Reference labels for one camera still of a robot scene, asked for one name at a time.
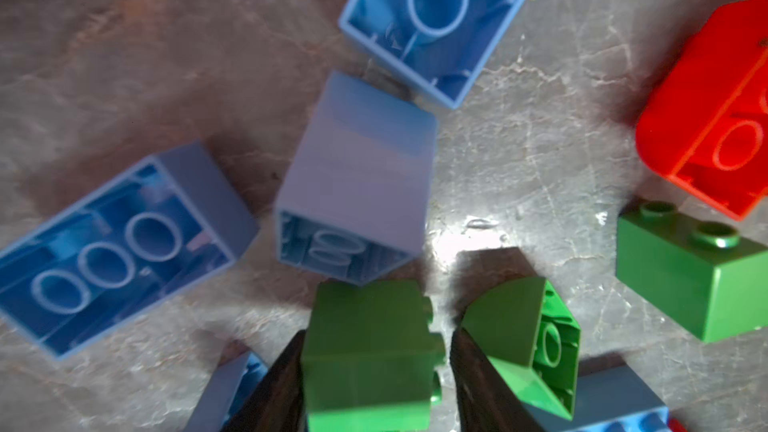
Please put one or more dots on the blue lego brick lower right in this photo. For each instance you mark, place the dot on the blue lego brick lower right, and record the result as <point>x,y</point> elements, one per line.
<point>615,399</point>

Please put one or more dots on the green curved lego brick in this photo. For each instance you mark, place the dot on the green curved lego brick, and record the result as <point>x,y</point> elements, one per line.
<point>531,339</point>

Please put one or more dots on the blue lego brick bottom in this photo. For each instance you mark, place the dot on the blue lego brick bottom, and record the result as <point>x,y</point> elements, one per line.
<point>229,387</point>

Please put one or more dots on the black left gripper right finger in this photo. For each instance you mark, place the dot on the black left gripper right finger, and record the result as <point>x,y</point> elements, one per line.
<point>485,402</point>

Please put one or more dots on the blue lego brick top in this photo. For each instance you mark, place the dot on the blue lego brick top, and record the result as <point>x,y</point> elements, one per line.
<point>438,47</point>

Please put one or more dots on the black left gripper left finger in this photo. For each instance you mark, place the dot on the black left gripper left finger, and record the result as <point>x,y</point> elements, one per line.
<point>277,404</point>

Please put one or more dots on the blue lego brick upright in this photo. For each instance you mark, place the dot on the blue lego brick upright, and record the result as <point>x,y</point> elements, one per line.
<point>353,203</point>

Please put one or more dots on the blue lego brick long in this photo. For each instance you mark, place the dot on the blue lego brick long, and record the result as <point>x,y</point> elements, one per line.
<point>159,227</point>

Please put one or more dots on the red lego brick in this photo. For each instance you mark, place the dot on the red lego brick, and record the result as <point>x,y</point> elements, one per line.
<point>704,127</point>

